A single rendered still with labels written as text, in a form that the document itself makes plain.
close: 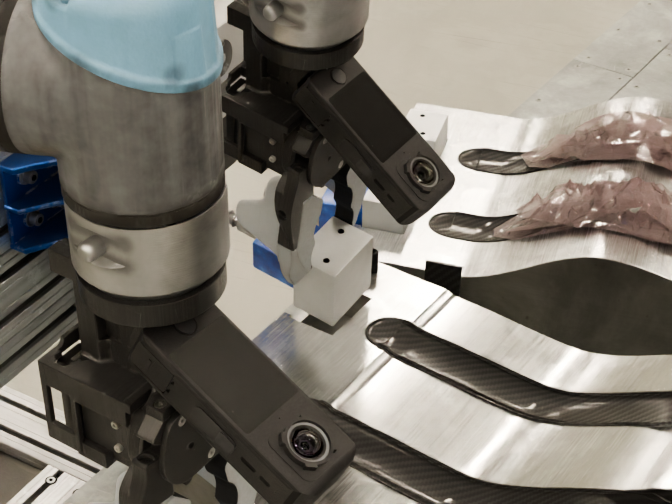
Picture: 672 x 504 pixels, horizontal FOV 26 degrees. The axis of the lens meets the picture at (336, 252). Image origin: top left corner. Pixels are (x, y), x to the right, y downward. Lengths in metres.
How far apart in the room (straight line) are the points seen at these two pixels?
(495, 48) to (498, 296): 2.19
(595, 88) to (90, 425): 0.92
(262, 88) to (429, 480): 0.28
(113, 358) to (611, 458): 0.35
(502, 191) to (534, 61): 2.03
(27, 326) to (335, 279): 0.42
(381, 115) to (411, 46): 2.41
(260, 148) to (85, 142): 0.36
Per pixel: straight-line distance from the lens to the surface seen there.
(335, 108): 0.92
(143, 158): 0.62
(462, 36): 3.39
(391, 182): 0.92
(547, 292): 1.17
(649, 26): 1.70
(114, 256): 0.66
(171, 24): 0.60
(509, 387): 1.04
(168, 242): 0.65
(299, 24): 0.88
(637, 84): 1.58
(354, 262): 1.04
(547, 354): 1.06
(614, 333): 1.18
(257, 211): 1.01
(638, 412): 0.99
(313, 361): 1.04
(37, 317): 1.37
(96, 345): 0.73
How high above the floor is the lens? 1.56
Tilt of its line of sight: 36 degrees down
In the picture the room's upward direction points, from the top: straight up
